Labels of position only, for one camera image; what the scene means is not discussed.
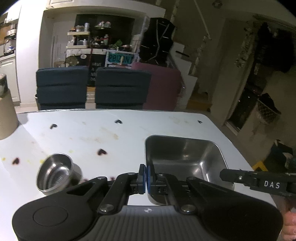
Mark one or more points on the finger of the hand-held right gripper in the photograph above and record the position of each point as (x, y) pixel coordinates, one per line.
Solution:
(235, 177)

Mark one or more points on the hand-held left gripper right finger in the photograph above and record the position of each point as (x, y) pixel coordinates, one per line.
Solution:
(150, 179)

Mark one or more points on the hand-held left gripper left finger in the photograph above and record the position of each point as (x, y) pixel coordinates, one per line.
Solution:
(142, 178)

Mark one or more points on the steel rectangular container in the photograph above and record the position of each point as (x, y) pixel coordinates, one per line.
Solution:
(185, 157)

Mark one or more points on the round steel bowl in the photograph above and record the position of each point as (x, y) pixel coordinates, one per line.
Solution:
(55, 173)

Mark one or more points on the person's right hand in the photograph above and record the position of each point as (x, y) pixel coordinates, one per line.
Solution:
(290, 224)

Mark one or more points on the dark cloth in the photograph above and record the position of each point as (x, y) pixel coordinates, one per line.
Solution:
(281, 153)

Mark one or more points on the heart printed tablecloth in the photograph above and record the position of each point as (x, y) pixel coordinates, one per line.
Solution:
(92, 134)

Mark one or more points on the white mesh basket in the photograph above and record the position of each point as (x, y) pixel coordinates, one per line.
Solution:
(268, 111)

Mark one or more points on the dark blue chair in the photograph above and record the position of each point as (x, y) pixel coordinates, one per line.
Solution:
(61, 88)
(122, 88)

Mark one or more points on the maroon chair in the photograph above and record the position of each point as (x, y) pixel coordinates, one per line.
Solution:
(164, 88)

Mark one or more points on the black chalkboard sign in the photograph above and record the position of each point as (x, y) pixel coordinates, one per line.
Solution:
(92, 71)

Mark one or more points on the teal sign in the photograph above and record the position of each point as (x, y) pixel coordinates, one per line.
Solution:
(120, 58)

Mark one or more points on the floral curtain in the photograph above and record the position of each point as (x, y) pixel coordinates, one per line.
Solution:
(266, 46)

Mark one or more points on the black vest with white trim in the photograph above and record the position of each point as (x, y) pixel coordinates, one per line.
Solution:
(157, 41)

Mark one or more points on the green plant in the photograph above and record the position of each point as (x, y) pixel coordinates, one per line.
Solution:
(118, 42)

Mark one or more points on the beige jug with steel top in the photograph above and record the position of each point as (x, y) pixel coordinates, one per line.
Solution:
(7, 115)

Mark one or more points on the white base cabinet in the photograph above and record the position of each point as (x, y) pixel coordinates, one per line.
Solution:
(9, 78)

